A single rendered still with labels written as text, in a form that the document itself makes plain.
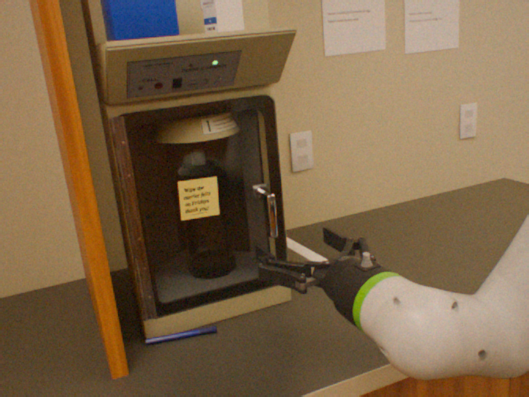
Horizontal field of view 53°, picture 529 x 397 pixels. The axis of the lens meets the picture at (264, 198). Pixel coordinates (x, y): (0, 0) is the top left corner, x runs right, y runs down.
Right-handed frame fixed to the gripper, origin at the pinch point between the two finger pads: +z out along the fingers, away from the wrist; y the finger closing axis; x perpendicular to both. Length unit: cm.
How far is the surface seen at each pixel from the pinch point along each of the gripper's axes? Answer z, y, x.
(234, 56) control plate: 7.0, 5.0, -33.2
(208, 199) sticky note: 14.5, 10.7, -7.1
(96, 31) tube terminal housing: 15.6, 25.6, -39.4
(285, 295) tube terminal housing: 15.8, -4.1, 18.2
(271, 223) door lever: 9.5, 0.2, -1.4
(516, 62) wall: 58, -116, -19
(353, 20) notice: 58, -52, -38
